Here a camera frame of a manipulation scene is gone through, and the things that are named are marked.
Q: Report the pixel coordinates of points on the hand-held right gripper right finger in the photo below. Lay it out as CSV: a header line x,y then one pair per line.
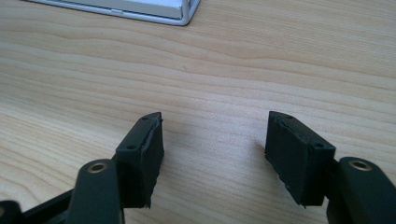
x,y
295,155

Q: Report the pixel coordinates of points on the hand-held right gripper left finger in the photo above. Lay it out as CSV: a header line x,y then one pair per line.
x,y
140,161

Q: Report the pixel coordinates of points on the white flat box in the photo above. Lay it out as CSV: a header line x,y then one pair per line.
x,y
130,7

